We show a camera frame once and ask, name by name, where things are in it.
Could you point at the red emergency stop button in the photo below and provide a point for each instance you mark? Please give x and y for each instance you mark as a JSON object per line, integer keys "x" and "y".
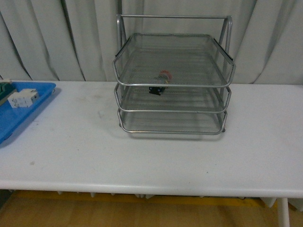
{"x": 162, "y": 79}

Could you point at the silver mesh tray rack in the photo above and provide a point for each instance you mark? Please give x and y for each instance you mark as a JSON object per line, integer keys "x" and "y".
{"x": 195, "y": 102}

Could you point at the white circuit breaker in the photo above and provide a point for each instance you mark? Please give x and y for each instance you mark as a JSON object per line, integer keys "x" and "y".
{"x": 24, "y": 98}

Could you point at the white curtain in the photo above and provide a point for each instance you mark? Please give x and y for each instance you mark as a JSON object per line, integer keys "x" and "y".
{"x": 243, "y": 41}

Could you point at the blue plastic tray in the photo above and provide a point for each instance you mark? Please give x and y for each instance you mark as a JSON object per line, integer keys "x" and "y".
{"x": 11, "y": 118}

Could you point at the white table leg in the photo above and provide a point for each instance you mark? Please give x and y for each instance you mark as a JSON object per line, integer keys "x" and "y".
{"x": 282, "y": 209}

